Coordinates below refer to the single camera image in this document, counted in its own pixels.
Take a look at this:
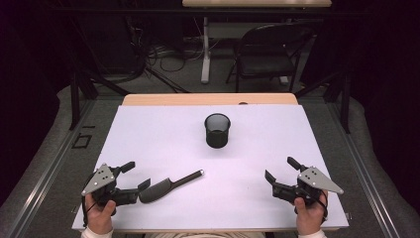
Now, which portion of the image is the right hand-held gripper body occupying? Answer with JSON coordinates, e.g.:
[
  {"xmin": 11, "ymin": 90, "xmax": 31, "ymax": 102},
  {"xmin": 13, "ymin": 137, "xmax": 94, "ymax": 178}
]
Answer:
[{"xmin": 271, "ymin": 166, "xmax": 345, "ymax": 207}]

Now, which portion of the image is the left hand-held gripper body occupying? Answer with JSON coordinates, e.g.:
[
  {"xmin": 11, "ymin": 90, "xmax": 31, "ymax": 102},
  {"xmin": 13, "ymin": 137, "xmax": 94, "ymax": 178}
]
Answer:
[{"xmin": 81, "ymin": 163, "xmax": 141, "ymax": 208}]

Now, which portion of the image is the black mesh pen holder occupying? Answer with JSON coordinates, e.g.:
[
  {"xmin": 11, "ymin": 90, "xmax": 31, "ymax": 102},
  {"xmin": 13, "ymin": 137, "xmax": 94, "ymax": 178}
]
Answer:
[{"xmin": 203, "ymin": 112, "xmax": 232, "ymax": 150}]

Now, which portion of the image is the person's left hand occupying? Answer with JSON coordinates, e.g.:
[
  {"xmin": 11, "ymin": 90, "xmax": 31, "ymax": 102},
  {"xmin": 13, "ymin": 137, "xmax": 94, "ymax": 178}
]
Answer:
[{"xmin": 84, "ymin": 192, "xmax": 117, "ymax": 236}]

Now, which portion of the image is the person's right hand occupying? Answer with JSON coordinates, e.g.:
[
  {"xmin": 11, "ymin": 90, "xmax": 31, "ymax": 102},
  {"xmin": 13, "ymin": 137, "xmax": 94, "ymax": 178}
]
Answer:
[{"xmin": 293, "ymin": 189, "xmax": 329, "ymax": 236}]

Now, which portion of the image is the white table board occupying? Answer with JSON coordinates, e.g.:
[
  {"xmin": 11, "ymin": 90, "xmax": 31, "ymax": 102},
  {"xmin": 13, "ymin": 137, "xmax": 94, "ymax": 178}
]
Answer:
[{"xmin": 71, "ymin": 104, "xmax": 350, "ymax": 232}]

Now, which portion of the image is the black metal stand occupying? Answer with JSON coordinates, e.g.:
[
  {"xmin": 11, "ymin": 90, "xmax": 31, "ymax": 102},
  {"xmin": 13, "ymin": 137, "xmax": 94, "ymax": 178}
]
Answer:
[
  {"xmin": 294, "ymin": 67, "xmax": 353, "ymax": 135},
  {"xmin": 67, "ymin": 19, "xmax": 132, "ymax": 132}
]

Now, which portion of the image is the light wooden table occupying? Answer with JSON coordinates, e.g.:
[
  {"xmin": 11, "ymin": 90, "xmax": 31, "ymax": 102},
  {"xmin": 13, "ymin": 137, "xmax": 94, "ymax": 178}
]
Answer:
[{"xmin": 122, "ymin": 92, "xmax": 299, "ymax": 107}]

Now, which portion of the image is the black folding chair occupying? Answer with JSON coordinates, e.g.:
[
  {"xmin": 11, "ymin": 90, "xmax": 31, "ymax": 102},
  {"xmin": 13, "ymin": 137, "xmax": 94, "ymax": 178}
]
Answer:
[{"xmin": 225, "ymin": 23, "xmax": 315, "ymax": 94}]

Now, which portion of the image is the black curtain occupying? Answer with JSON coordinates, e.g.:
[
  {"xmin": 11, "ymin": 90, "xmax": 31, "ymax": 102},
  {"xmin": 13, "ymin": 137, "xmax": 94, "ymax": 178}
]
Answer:
[
  {"xmin": 343, "ymin": 0, "xmax": 420, "ymax": 214},
  {"xmin": 0, "ymin": 0, "xmax": 78, "ymax": 207}
]

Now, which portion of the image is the right hand-held gripper cable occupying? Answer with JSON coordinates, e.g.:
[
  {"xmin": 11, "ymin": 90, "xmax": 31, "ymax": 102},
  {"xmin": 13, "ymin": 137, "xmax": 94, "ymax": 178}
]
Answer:
[{"xmin": 317, "ymin": 188, "xmax": 330, "ymax": 222}]

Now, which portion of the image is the hand-held gripper cable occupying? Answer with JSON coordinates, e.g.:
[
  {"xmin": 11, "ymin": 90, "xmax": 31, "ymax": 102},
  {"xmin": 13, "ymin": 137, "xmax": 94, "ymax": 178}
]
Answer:
[
  {"xmin": 80, "ymin": 193, "xmax": 92, "ymax": 229},
  {"xmin": 317, "ymin": 188, "xmax": 330, "ymax": 222}
]

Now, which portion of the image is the left hand-held gripper cable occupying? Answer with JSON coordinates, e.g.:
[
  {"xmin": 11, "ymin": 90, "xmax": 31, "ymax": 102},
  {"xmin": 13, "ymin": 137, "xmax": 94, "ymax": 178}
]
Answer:
[{"xmin": 80, "ymin": 193, "xmax": 92, "ymax": 229}]

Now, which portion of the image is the metal floor rail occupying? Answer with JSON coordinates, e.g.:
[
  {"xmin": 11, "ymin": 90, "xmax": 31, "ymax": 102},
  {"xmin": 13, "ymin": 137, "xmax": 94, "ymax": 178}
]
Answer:
[
  {"xmin": 5, "ymin": 98, "xmax": 97, "ymax": 238},
  {"xmin": 325, "ymin": 98, "xmax": 401, "ymax": 238}
]

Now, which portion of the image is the bundle of black cables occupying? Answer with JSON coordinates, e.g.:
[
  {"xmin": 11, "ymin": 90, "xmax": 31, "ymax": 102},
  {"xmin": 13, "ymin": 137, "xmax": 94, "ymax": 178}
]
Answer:
[{"xmin": 130, "ymin": 16, "xmax": 206, "ymax": 75}]

